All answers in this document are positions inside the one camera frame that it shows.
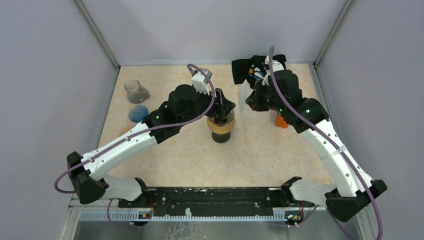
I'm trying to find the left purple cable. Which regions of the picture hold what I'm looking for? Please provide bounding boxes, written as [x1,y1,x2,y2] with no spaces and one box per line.
[54,63,217,229]

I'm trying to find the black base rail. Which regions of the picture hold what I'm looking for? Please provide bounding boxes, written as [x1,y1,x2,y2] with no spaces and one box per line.
[118,187,314,218]

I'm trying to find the clear ribbed glass dripper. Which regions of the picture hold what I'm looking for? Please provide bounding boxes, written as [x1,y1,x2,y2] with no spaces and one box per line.
[207,110,235,127]

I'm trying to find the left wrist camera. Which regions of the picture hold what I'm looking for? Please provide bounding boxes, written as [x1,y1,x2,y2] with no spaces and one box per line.
[191,70,211,96]

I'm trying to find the clear glass carafe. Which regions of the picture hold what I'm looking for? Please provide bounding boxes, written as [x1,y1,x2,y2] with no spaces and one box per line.
[124,80,151,104]

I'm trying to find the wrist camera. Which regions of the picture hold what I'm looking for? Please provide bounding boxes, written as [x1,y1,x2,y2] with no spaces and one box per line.
[191,70,211,96]
[261,55,286,86]

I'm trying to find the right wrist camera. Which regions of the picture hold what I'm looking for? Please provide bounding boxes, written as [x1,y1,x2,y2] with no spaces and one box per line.
[261,55,286,86]

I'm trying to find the orange coffee filter pack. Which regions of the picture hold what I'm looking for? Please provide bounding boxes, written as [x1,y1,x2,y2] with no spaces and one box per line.
[274,113,289,129]

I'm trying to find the white paper coffee filter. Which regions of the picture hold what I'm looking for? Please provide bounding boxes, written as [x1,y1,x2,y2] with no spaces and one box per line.
[237,79,250,119]

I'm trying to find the wooden dripper holder ring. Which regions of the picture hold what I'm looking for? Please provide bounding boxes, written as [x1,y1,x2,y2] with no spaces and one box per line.
[206,117,237,136]

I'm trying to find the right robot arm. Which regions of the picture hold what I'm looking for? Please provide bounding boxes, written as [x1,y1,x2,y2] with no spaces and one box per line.
[245,70,388,223]

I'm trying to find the blue glass dripper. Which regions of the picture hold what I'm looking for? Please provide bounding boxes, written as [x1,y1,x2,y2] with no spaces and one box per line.
[128,105,149,123]

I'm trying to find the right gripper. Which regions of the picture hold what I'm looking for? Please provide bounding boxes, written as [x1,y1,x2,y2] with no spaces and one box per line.
[245,78,286,114]

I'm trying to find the black printed cloth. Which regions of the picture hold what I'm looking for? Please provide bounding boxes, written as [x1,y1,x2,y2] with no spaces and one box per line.
[231,54,293,95]

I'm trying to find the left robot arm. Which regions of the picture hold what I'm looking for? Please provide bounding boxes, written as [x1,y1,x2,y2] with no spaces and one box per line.
[67,84,236,207]

